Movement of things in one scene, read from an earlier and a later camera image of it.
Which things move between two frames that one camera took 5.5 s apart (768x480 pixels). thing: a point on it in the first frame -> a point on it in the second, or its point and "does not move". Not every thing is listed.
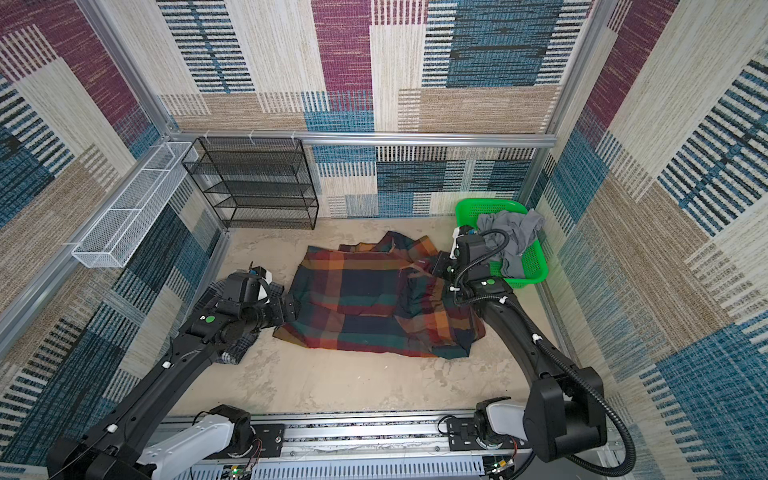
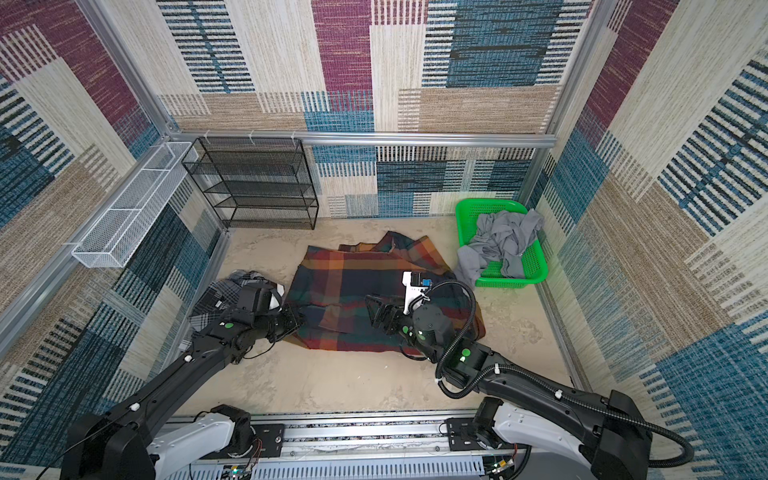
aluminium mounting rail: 395,448 does not move
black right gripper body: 446,267 -> 399,323
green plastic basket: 535,259 does not move
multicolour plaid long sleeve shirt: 379,295 does not move
